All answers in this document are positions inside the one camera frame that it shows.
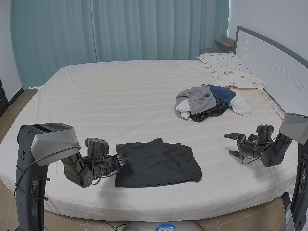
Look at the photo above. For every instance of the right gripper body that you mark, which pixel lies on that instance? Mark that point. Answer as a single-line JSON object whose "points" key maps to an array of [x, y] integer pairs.
{"points": [[246, 148]]}

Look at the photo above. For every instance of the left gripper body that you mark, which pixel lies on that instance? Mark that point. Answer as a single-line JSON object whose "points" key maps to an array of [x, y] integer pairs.
{"points": [[115, 163]]}

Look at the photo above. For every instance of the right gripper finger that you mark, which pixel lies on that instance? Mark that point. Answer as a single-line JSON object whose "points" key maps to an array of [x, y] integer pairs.
{"points": [[237, 155], [233, 136]]}

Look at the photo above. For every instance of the black T-shirt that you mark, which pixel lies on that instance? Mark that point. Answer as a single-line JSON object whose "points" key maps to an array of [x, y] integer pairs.
{"points": [[158, 162]]}

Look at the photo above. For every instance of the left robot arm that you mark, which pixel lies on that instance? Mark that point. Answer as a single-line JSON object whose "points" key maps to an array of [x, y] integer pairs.
{"points": [[31, 189]]}

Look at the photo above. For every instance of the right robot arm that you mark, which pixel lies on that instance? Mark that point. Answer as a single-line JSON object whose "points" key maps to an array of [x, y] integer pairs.
{"points": [[276, 150]]}

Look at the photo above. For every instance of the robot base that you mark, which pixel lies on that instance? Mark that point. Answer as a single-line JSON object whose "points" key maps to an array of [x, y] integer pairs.
{"points": [[144, 226]]}

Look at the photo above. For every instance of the pile of clothes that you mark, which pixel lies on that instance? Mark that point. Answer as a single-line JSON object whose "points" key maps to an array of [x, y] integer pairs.
{"points": [[199, 100]]}

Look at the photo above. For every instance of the bed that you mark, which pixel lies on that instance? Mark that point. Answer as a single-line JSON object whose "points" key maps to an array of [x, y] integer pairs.
{"points": [[120, 105]]}

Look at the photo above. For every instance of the white printed pillow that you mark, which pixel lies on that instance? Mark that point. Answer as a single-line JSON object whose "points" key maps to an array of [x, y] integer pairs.
{"points": [[228, 68]]}

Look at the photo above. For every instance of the grey bedside table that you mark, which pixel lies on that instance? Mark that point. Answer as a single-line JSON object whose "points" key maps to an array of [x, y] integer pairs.
{"points": [[222, 42]]}

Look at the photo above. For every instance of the blue-green curtain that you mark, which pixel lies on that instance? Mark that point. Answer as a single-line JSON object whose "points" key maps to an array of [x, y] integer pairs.
{"points": [[53, 28], [156, 20]]}

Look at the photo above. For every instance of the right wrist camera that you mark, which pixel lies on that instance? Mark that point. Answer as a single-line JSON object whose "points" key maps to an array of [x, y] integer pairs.
{"points": [[252, 138]]}

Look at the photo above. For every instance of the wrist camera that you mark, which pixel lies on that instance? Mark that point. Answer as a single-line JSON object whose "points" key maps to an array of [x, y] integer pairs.
{"points": [[105, 148], [252, 138]]}

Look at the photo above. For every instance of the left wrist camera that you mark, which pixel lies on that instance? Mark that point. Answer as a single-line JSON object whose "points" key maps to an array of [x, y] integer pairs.
{"points": [[105, 148]]}

